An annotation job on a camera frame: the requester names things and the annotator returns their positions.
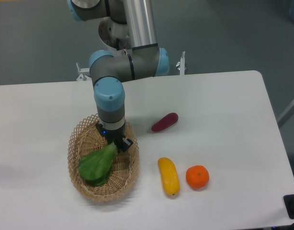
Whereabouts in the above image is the green bok choy vegetable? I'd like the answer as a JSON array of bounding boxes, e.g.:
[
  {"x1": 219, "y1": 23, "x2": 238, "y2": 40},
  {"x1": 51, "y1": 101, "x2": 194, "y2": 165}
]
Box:
[{"x1": 78, "y1": 142, "x2": 118, "y2": 186}]

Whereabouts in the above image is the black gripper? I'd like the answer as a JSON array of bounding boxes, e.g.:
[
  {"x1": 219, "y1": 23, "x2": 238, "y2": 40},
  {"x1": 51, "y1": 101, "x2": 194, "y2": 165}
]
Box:
[{"x1": 95, "y1": 122, "x2": 133, "y2": 152}]

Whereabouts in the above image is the orange tangerine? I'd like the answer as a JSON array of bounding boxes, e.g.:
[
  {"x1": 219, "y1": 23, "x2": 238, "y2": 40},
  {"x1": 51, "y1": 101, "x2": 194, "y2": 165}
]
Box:
[{"x1": 186, "y1": 165, "x2": 210, "y2": 190}]

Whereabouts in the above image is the woven wicker basket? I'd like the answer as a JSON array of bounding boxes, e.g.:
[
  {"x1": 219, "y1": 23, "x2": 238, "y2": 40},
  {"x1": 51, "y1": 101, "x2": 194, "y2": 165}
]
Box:
[{"x1": 68, "y1": 114, "x2": 139, "y2": 202}]

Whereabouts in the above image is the purple sweet potato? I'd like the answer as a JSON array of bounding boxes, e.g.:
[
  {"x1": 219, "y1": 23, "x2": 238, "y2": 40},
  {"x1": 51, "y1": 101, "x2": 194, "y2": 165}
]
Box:
[{"x1": 151, "y1": 113, "x2": 179, "y2": 133}]

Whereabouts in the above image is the white table leg right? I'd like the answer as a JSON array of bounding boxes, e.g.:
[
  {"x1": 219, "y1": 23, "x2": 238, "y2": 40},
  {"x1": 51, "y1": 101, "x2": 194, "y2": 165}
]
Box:
[{"x1": 277, "y1": 98, "x2": 294, "y2": 128}]

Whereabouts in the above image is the black device at table edge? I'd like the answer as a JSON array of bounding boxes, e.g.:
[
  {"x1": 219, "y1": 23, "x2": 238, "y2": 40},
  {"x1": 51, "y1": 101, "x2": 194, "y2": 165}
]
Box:
[{"x1": 283, "y1": 194, "x2": 294, "y2": 219}]

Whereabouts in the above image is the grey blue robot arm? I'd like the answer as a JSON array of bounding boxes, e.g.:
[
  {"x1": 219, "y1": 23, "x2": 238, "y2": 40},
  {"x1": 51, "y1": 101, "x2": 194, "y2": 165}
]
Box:
[{"x1": 68, "y1": 0, "x2": 170, "y2": 152}]

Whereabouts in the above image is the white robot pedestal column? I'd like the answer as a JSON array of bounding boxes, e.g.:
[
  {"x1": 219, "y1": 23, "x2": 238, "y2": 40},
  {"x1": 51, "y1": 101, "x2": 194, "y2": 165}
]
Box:
[{"x1": 98, "y1": 17, "x2": 132, "y2": 56}]

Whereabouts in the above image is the white metal base frame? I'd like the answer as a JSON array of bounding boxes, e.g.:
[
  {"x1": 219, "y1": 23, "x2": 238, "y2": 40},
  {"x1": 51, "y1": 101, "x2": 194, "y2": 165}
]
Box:
[{"x1": 76, "y1": 51, "x2": 187, "y2": 81}]

